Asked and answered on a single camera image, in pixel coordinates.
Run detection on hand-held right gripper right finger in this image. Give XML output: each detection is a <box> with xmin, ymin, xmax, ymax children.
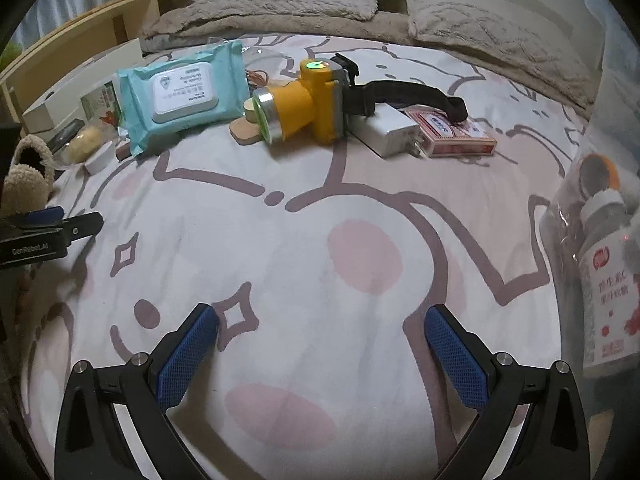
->
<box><xmin>424</xmin><ymin>304</ymin><xmax>588</xmax><ymax>480</ymax></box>

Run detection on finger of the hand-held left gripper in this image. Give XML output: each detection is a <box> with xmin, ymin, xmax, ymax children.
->
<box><xmin>60</xmin><ymin>211</ymin><xmax>104</xmax><ymax>246</ymax></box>
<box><xmin>0</xmin><ymin>206</ymin><xmax>65</xmax><ymax>231</ymax></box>

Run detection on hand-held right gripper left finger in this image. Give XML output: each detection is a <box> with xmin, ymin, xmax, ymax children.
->
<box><xmin>55</xmin><ymin>302</ymin><xmax>219</xmax><ymax>480</ymax></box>

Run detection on small white jar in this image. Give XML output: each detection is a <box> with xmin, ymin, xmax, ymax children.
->
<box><xmin>84</xmin><ymin>140</ymin><xmax>118</xmax><ymax>176</ymax></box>

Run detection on white charger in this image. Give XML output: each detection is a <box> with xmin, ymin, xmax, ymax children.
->
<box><xmin>347</xmin><ymin>105</ymin><xmax>426</xmax><ymax>160</ymax></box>

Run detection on yellow headlamp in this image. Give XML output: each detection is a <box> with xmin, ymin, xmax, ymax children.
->
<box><xmin>251</xmin><ymin>53</ymin><xmax>468</xmax><ymax>147</ymax></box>

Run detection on clear plastic container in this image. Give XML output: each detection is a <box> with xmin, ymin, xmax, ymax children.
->
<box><xmin>537</xmin><ymin>0</ymin><xmax>640</xmax><ymax>411</ymax></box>

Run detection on fluffy beige earmuffs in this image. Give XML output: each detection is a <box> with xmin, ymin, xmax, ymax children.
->
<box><xmin>0</xmin><ymin>135</ymin><xmax>57</xmax><ymax>216</ymax></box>

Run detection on yellow sponge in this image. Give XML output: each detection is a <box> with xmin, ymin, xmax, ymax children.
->
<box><xmin>65</xmin><ymin>127</ymin><xmax>108</xmax><ymax>163</ymax></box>

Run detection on small printed carton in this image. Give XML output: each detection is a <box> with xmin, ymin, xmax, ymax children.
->
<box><xmin>80</xmin><ymin>82</ymin><xmax>123</xmax><ymax>128</ymax></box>

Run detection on white cardboard box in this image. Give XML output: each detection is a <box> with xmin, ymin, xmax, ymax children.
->
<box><xmin>22</xmin><ymin>38</ymin><xmax>143</xmax><ymax>133</ymax></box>

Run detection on bear printed bedsheet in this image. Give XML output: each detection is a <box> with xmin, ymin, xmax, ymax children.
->
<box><xmin>15</xmin><ymin>35</ymin><xmax>601</xmax><ymax>480</ymax></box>

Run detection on teal wet wipes pack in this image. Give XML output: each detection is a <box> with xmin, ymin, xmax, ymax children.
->
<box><xmin>115</xmin><ymin>41</ymin><xmax>251</xmax><ymax>157</ymax></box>

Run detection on red label bottle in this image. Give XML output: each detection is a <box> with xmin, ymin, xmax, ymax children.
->
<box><xmin>575</xmin><ymin>152</ymin><xmax>640</xmax><ymax>371</ymax></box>

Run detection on wooden bedside shelf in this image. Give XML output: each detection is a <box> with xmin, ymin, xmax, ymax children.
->
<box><xmin>0</xmin><ymin>0</ymin><xmax>207</xmax><ymax>121</ymax></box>

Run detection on red playing card box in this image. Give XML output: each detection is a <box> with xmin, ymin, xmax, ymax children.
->
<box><xmin>404</xmin><ymin>106</ymin><xmax>498</xmax><ymax>159</ymax></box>

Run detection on folded beige blanket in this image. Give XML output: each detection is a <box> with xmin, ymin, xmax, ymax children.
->
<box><xmin>140</xmin><ymin>0</ymin><xmax>379</xmax><ymax>43</ymax></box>

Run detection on quilted beige pillow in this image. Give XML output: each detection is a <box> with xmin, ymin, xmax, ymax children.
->
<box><xmin>406</xmin><ymin>0</ymin><xmax>596</xmax><ymax>106</ymax></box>

